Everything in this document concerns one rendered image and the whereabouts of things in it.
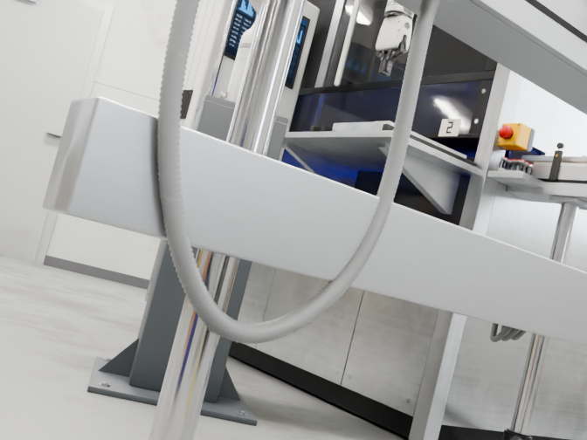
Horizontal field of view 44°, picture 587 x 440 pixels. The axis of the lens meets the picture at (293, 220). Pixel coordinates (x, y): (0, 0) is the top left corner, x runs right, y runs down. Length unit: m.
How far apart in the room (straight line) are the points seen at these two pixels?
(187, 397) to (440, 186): 1.61
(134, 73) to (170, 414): 5.51
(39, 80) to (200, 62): 3.48
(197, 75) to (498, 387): 1.55
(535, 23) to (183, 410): 0.72
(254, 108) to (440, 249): 0.34
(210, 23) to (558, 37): 1.91
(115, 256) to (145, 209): 5.37
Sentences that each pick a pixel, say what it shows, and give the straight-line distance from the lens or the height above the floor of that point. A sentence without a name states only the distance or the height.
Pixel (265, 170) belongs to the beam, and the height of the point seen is 0.53.
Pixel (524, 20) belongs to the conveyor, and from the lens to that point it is 1.12.
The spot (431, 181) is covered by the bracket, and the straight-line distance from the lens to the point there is 2.30.
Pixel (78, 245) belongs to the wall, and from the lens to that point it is 6.14.
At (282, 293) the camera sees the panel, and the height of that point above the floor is 0.34.
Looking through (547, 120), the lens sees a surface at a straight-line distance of 2.56.
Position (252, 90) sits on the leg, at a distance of 0.85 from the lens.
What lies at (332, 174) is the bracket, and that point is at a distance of 2.67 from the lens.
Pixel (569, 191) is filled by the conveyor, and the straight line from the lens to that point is 2.28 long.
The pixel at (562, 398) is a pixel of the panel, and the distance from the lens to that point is 2.83.
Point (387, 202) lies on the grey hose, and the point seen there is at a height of 0.54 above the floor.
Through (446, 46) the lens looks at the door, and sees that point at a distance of 2.66.
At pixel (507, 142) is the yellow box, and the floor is 0.97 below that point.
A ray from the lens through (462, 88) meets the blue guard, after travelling 2.52.
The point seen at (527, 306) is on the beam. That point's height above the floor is 0.47.
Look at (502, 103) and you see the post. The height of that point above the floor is 1.10.
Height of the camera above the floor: 0.43
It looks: 4 degrees up
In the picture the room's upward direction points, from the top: 14 degrees clockwise
